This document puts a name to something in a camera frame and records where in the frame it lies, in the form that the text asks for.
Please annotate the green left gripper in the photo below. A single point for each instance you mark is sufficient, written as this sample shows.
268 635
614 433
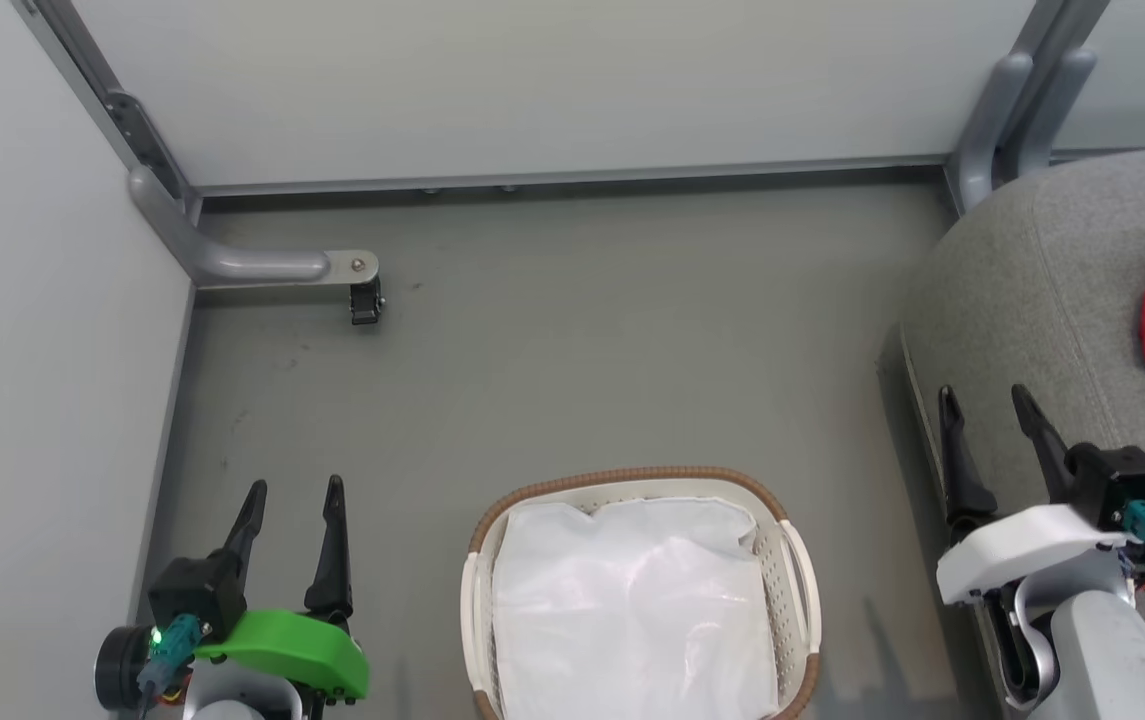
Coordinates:
292 645

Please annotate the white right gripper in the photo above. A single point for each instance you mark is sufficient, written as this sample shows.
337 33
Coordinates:
1022 550

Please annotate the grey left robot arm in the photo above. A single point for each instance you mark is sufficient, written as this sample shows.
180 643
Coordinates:
232 700

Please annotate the grey fabric sofa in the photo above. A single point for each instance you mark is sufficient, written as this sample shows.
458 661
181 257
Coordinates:
1042 300

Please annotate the white wicker-rimmed laundry basket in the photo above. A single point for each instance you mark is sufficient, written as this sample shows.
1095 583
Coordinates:
477 600

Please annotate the black caster wheel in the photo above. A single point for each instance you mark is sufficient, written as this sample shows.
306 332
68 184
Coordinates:
366 303

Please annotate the grey metal partition foot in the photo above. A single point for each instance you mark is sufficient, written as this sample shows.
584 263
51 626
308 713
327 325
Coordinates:
242 265

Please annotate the grey curved double partition foot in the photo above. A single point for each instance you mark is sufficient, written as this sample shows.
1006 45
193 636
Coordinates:
992 120

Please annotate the white plastic basket liner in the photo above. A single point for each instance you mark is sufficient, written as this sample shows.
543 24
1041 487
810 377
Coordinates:
632 610

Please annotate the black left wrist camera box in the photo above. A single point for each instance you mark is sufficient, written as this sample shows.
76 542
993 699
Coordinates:
197 590

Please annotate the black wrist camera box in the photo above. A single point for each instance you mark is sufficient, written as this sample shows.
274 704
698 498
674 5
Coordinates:
197 590
1122 480

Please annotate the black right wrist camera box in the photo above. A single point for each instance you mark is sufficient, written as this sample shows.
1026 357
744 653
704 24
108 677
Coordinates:
1122 480

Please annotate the grey partition upright post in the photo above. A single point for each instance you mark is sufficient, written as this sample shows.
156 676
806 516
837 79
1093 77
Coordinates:
1057 30

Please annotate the grey partition bottom rail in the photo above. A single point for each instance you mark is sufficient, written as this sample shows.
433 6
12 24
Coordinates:
572 178

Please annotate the grey partition corner post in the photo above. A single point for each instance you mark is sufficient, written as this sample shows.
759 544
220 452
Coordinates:
107 100

